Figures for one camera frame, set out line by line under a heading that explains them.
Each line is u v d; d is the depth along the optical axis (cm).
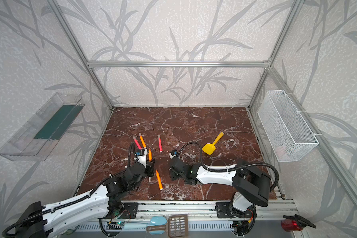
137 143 99
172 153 75
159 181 83
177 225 71
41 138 63
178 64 96
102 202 54
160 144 99
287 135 63
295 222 62
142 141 100
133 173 58
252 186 43
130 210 74
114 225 72
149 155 77
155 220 71
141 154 68
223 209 73
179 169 63
